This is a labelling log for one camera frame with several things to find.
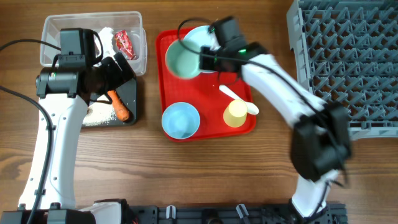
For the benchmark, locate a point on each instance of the light blue plate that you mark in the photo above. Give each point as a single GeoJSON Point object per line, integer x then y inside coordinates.
{"type": "Point", "coordinates": [199, 37]}

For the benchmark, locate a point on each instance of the white tissue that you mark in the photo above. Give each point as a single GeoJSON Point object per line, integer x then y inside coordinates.
{"type": "Point", "coordinates": [106, 37]}

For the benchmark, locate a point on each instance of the red strawberry snack wrapper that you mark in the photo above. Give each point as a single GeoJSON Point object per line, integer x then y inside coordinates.
{"type": "Point", "coordinates": [124, 44]}

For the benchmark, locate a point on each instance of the clear plastic bin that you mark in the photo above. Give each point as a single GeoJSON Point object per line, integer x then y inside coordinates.
{"type": "Point", "coordinates": [130, 21]}

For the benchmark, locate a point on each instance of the mint green bowl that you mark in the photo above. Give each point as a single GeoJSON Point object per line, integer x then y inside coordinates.
{"type": "Point", "coordinates": [181, 62]}

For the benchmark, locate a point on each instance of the white rice pile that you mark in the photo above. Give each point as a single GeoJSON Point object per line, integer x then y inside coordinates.
{"type": "Point", "coordinates": [98, 114]}

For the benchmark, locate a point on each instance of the light blue bowl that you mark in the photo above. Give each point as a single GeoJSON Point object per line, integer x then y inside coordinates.
{"type": "Point", "coordinates": [180, 120]}

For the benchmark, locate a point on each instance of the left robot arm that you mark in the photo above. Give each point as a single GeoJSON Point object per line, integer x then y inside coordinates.
{"type": "Point", "coordinates": [64, 94]}

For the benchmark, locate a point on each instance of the yellow plastic cup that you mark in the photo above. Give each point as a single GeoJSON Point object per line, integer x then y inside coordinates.
{"type": "Point", "coordinates": [235, 114]}

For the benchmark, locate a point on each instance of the black waste tray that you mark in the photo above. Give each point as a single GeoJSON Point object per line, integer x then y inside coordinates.
{"type": "Point", "coordinates": [128, 95]}

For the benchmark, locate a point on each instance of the white plastic spoon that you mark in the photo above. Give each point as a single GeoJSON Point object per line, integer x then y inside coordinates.
{"type": "Point", "coordinates": [252, 108]}

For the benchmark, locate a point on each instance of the orange carrot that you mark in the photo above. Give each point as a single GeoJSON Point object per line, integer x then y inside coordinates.
{"type": "Point", "coordinates": [121, 112]}

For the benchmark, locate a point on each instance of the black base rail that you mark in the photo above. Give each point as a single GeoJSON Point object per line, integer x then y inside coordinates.
{"type": "Point", "coordinates": [333, 213]}

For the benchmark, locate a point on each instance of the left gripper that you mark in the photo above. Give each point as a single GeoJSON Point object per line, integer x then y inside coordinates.
{"type": "Point", "coordinates": [119, 78]}

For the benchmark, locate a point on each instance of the red serving tray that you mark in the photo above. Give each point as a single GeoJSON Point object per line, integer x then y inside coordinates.
{"type": "Point", "coordinates": [202, 92]}

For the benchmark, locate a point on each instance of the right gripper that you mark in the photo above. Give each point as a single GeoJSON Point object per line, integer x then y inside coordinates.
{"type": "Point", "coordinates": [204, 64]}

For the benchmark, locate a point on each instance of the grey dishwasher rack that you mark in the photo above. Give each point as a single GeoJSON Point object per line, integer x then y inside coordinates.
{"type": "Point", "coordinates": [346, 51]}

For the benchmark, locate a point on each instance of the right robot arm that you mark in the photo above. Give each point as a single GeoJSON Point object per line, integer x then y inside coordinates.
{"type": "Point", "coordinates": [320, 139]}

